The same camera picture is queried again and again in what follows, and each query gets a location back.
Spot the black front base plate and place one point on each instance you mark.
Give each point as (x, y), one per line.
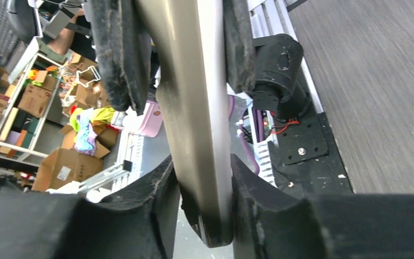
(304, 157)

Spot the white slotted cable duct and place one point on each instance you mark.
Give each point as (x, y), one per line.
(260, 148)

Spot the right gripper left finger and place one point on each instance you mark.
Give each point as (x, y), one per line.
(138, 221)

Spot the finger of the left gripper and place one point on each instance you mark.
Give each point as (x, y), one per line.
(123, 50)
(239, 50)

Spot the white remote control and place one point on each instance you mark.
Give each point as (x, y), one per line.
(196, 118)

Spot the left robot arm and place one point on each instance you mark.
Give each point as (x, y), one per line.
(278, 53)

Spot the cardboard boxes on shelf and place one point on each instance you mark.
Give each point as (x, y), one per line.
(26, 105)

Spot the colourful cloth pile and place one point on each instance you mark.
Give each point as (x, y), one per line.
(89, 124)

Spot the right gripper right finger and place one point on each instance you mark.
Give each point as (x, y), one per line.
(269, 223)

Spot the pink phone case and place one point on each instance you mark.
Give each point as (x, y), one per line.
(148, 124)

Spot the large cardboard box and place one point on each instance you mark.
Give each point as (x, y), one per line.
(63, 166)

